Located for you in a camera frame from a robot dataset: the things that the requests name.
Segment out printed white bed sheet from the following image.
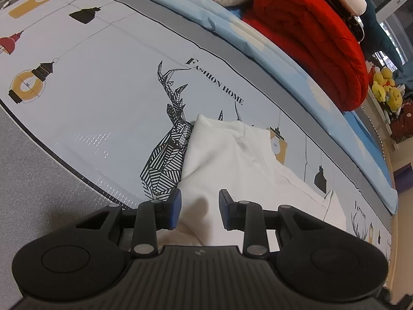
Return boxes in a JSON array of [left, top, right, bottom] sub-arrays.
[[0, 0, 393, 259]]

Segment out red folded blanket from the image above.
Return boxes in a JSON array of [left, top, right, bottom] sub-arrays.
[[241, 0, 369, 112]]

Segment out purple box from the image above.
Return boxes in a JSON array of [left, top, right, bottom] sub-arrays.
[[394, 164, 413, 188]]

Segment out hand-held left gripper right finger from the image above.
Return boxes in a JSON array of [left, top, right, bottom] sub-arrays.
[[219, 189, 327, 260]]

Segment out white small garment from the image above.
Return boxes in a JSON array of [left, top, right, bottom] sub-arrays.
[[154, 114, 347, 253]]

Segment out yellow plush toys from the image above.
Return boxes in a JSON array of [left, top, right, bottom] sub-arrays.
[[370, 65, 406, 114]]

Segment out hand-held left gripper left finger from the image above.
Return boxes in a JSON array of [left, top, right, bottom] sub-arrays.
[[77, 188, 182, 259]]

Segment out light blue quilt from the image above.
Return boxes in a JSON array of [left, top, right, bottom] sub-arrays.
[[89, 0, 399, 215]]

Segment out brown box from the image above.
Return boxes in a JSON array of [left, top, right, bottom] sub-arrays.
[[389, 102, 413, 143]]

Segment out teal plush toy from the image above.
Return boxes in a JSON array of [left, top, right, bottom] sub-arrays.
[[342, 0, 413, 73]]

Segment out grey mattress pad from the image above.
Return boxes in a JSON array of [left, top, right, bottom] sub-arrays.
[[0, 102, 144, 310]]

